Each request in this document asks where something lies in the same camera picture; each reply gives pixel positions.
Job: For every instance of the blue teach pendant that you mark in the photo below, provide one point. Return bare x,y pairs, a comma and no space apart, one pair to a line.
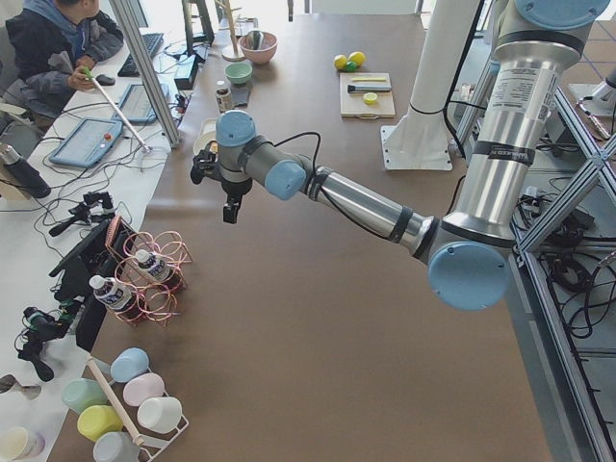
135,105
87,143

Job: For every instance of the pink cup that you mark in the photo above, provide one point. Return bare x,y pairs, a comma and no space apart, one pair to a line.
143,387

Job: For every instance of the green ceramic bowl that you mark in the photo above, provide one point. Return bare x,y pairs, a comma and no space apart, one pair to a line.
238,73

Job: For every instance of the steel muddler black tip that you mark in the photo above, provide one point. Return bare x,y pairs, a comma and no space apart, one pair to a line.
350,88

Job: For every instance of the mint green cup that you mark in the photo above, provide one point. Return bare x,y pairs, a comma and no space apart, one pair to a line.
82,393

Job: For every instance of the wooden stand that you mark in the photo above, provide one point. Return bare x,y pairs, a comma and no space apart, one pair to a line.
232,52

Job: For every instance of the blue teach pendant near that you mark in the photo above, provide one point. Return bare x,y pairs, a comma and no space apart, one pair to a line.
87,143

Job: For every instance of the dark tea bottle on tray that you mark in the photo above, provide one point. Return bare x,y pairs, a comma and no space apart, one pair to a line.
224,97

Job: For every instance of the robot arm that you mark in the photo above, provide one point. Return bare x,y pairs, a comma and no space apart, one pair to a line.
466,250

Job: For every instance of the white plate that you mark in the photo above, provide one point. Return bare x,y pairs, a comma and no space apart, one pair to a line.
202,140

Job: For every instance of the aluminium frame post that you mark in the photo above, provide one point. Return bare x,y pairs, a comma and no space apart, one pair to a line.
127,22

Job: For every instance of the yellow cup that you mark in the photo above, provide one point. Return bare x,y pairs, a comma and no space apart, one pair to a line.
98,420

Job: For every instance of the yellow lemon upper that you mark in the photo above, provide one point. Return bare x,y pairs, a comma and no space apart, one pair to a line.
357,58

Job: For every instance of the seated person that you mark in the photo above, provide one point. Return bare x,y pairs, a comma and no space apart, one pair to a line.
57,44

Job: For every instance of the white cup rack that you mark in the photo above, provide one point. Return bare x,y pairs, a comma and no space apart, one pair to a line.
152,444

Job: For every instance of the grey folded cloth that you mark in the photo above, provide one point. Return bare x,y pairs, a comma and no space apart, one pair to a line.
240,95

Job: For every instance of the half lemon slice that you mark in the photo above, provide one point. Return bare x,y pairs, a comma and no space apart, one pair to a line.
370,98

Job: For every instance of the cream cup on desk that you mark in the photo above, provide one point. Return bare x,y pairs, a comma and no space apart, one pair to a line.
19,443

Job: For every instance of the pink ice bowl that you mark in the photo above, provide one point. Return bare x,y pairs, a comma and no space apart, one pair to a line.
258,46

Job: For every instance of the wooden cutting board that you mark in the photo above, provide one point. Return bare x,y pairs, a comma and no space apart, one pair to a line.
352,104

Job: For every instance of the blue cup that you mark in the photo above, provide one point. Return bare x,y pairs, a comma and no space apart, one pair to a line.
129,364

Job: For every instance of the blue teach pendant far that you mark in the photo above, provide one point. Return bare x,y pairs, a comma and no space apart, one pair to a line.
135,105

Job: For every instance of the copper wire bottle rack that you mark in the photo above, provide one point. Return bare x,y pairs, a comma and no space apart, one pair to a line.
156,301

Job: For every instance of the black water flask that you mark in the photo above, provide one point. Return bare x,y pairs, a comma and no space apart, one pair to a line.
27,178

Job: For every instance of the cream rabbit tray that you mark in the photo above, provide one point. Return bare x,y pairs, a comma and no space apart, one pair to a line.
208,128

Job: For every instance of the white cup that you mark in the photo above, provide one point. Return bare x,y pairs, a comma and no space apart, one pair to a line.
161,414

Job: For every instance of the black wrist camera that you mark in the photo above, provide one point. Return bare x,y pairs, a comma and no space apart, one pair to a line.
205,165

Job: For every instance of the tea bottle in rack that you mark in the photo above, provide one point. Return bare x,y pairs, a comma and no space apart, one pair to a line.
116,295
153,266

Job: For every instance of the yellow lemon near edge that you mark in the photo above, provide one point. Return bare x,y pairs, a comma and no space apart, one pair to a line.
340,61

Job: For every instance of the grey cup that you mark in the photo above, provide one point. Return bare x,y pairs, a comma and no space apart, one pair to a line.
115,447

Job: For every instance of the yellow plastic knife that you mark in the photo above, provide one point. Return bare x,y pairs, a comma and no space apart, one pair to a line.
368,79

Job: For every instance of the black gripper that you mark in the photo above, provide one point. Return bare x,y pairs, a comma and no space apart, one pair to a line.
235,189

